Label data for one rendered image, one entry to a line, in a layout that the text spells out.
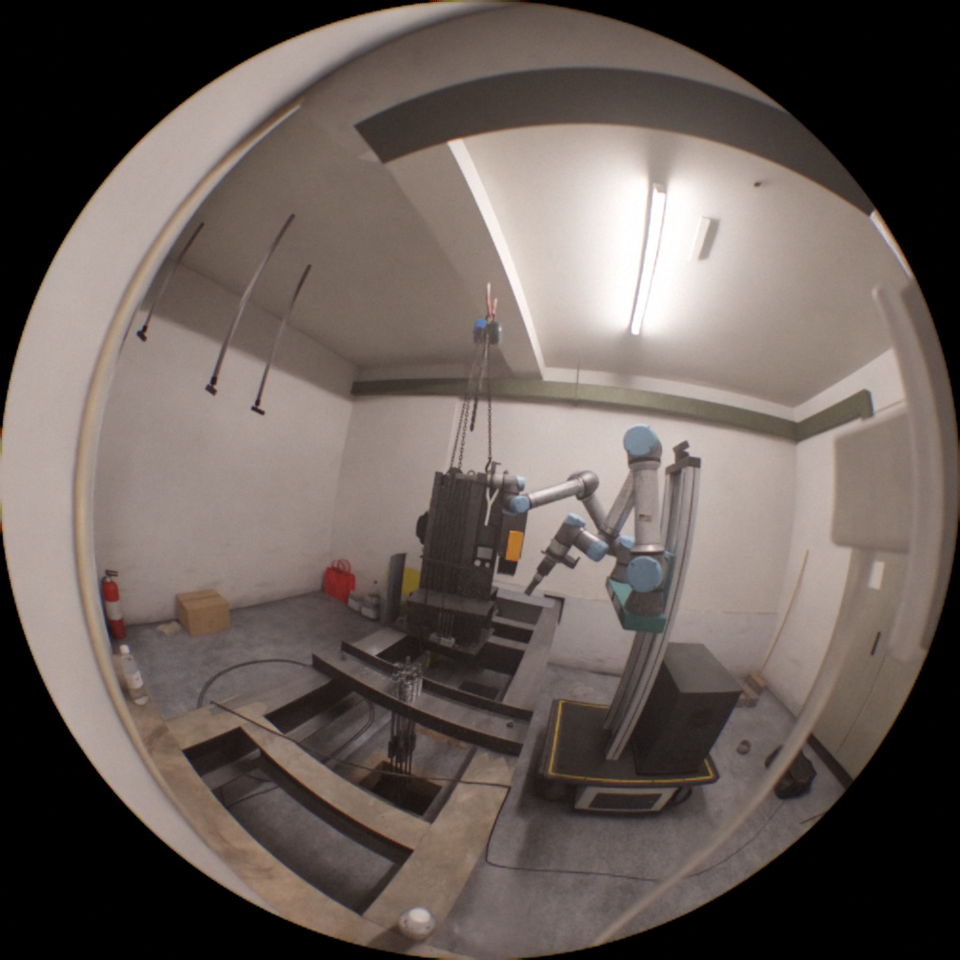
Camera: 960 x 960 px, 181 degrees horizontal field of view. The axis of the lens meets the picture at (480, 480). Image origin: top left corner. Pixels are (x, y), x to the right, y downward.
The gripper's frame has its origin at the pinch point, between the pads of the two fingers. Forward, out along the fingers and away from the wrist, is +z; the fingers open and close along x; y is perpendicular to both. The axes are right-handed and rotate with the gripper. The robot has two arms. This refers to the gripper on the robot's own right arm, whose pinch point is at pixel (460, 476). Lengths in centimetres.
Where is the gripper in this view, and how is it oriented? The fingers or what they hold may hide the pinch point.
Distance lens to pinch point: 147.5
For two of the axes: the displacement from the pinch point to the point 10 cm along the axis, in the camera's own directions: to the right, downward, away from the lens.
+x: 0.1, 0.9, 10.0
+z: -9.9, -1.2, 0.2
